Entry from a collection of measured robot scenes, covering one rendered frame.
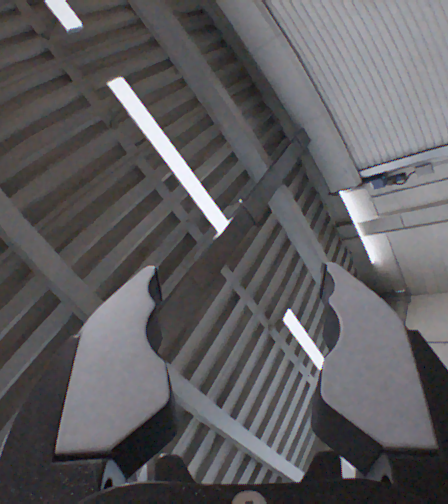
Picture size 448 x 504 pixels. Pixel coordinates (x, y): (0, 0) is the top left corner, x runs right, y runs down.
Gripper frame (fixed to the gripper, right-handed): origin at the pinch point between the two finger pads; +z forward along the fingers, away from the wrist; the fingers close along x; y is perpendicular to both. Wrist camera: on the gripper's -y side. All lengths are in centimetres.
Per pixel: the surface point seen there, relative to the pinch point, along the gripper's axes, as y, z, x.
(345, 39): -74, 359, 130
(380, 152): 59, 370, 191
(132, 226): 87, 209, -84
